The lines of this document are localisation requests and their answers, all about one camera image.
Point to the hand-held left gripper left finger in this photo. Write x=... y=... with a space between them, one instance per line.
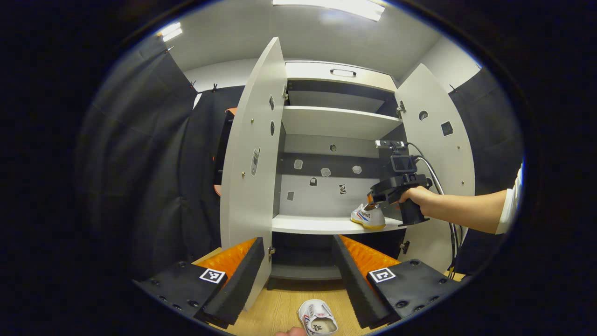
x=242 y=280

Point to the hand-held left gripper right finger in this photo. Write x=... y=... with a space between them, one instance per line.
x=354 y=289

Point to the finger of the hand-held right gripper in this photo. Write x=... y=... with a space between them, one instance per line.
x=370 y=201

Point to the white shoe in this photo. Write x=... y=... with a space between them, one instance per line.
x=371 y=218
x=317 y=317

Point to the white shoe cabinet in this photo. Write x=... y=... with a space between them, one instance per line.
x=336 y=122

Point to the white shirt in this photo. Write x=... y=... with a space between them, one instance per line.
x=510 y=205

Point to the black backdrop cloth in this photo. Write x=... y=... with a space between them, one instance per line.
x=154 y=163

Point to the ceiling light panel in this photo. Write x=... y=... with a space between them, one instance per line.
x=326 y=5

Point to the ceiling light strip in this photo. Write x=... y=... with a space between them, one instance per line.
x=170 y=31

